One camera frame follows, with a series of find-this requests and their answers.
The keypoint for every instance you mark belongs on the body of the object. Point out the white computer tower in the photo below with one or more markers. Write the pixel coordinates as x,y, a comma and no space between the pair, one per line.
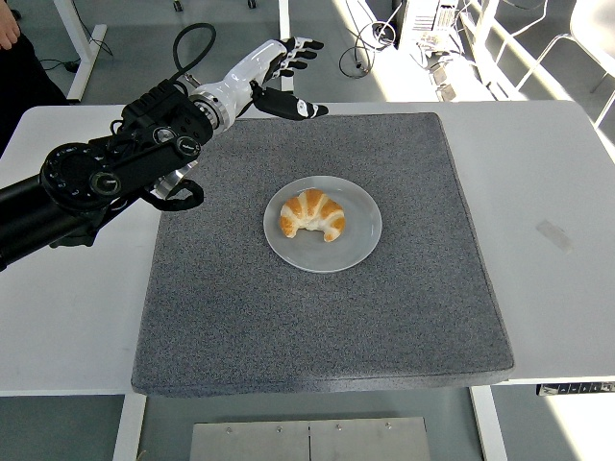
423,24

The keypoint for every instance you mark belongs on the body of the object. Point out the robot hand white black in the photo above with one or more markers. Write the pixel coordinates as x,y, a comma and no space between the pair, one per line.
245,72

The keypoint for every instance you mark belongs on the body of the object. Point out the table height control panel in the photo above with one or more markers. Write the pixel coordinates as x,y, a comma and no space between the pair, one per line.
576,388

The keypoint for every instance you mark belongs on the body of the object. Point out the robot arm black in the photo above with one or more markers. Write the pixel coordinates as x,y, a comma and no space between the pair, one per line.
72,182

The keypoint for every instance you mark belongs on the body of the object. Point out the white chair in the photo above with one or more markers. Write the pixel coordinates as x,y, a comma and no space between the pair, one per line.
596,38

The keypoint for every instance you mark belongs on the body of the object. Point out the person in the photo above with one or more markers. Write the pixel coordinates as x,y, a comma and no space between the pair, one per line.
24,72

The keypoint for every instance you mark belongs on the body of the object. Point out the grey felt mat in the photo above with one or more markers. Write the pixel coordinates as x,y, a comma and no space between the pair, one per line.
288,326

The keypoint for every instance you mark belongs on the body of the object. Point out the light grey round plate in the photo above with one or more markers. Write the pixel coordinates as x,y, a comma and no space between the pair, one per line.
336,254

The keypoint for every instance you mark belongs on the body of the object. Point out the clear tape piece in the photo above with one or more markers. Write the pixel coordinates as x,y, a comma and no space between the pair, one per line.
555,235

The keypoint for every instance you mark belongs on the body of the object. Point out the croissant bread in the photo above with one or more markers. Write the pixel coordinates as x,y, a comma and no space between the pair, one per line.
312,211

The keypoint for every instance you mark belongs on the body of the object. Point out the white background table leg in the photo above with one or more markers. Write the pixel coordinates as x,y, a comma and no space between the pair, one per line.
79,62
286,19

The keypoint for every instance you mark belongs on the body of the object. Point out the grey metal plate with screws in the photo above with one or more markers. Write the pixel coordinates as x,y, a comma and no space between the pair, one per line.
288,442

